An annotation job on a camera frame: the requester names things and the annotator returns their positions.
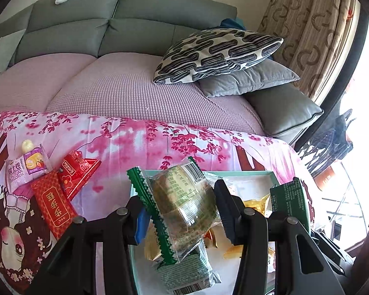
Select pink waffle sofa cover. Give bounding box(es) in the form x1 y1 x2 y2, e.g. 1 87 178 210
0 52 265 137

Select purple white roll cake packet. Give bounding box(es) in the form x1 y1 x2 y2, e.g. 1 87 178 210
6 140 53 191

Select grey sofa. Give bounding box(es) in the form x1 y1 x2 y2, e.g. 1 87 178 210
0 0 325 145

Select pink printed blanket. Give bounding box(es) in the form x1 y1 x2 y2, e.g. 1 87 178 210
0 111 314 295

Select red gold-patterned snack packet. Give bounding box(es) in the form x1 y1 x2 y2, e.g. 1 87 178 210
31 170 79 241

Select yellow chips snack packet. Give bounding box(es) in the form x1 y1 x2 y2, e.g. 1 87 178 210
144 221 163 262

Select green white snack packet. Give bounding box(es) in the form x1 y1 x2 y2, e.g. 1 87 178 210
127 157 222 265
155 240 222 294

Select black white patterned pillow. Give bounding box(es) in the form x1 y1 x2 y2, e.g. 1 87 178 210
153 28 284 85

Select red flower-print snack packet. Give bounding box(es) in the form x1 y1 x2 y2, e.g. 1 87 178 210
57 150 102 200

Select black metal rack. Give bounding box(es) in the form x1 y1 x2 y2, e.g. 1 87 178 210
295 109 357 173

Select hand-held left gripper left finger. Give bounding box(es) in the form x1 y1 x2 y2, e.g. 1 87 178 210
25 195 151 295

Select blue cloth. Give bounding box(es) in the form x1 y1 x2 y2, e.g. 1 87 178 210
218 18 246 31

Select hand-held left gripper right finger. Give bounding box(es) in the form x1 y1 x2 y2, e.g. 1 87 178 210
214 179 346 295

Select golden yellow snack packet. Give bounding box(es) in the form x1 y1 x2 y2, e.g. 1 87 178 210
241 195 274 219

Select dark green snack packet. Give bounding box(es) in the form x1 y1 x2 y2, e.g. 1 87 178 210
269 177 311 234

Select beige patterned curtain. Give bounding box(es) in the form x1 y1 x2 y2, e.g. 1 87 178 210
257 0 362 105

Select teal-edged white tray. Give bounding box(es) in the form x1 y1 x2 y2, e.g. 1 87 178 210
129 170 279 295

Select orange box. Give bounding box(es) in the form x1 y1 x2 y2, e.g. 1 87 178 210
314 164 342 191

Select grey pillow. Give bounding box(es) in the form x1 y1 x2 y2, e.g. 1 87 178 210
198 59 300 98

